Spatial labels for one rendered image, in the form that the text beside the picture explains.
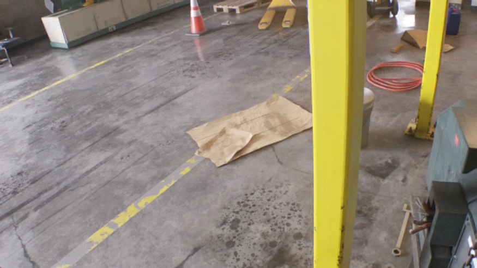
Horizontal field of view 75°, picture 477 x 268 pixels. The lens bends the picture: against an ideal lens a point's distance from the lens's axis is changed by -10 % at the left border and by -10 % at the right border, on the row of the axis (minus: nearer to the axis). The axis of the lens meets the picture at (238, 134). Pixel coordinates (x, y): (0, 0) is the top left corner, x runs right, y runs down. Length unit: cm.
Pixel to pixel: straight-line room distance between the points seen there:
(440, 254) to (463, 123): 39
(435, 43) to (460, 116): 133
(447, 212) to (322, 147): 37
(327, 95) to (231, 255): 123
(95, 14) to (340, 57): 693
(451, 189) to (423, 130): 171
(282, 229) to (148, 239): 76
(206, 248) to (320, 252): 88
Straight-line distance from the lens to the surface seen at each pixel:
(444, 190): 105
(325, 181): 94
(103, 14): 760
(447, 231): 104
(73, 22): 727
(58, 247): 231
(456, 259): 109
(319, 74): 79
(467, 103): 137
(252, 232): 193
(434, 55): 250
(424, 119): 270
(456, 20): 519
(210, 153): 256
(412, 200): 160
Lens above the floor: 143
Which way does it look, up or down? 31 degrees down
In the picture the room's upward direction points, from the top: 9 degrees counter-clockwise
